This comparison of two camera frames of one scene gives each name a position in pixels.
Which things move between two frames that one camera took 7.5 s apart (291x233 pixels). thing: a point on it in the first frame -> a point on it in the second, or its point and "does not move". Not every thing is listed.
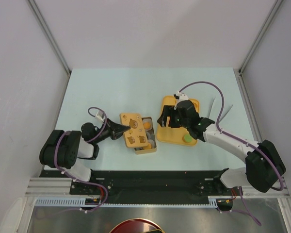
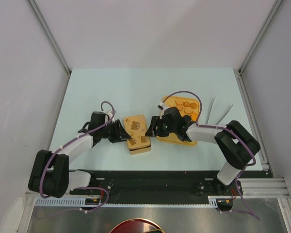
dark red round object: x=136 y=225 does not move
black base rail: x=160 y=187 does not move
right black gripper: x=169 y=111 -> x=156 y=121
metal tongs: x=212 y=102 does not move
